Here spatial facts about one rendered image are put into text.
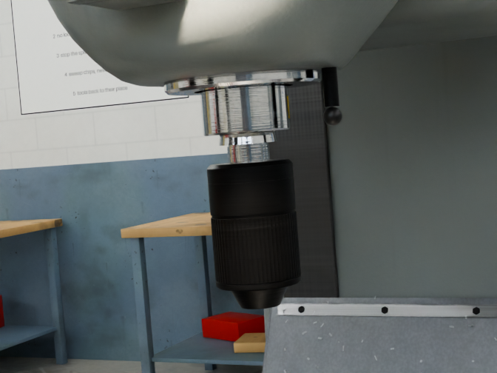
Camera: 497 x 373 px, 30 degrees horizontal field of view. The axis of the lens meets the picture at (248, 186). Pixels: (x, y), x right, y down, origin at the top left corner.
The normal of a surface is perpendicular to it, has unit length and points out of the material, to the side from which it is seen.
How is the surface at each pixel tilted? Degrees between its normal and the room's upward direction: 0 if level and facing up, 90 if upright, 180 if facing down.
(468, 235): 90
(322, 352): 64
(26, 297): 90
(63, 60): 90
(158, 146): 90
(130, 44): 115
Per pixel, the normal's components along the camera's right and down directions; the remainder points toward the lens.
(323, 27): 0.63, 0.61
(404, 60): -0.42, 0.08
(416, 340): -0.41, -0.38
